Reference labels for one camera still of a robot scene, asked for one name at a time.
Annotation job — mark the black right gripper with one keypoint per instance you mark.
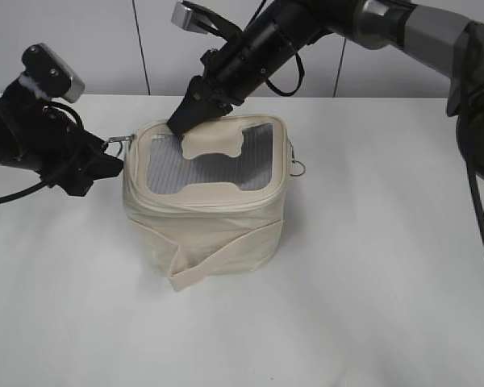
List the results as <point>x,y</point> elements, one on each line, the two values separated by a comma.
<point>234,72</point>

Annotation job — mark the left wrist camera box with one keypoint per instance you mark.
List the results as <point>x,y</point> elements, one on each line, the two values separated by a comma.
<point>48,76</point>

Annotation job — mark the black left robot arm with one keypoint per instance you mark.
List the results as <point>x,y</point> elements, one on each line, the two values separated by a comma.
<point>0,133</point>

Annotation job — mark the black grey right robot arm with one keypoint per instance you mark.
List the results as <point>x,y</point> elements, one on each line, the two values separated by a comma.
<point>449,43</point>

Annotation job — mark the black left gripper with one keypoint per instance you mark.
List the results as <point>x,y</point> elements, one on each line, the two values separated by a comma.
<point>49,138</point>

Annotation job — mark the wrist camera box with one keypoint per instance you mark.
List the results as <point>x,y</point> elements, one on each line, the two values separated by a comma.
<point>48,76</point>
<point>193,18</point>

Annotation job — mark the cream fabric bag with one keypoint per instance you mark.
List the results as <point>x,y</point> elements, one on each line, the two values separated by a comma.
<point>210,202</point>

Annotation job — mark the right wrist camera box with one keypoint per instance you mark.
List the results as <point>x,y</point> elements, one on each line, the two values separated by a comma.
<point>193,18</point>

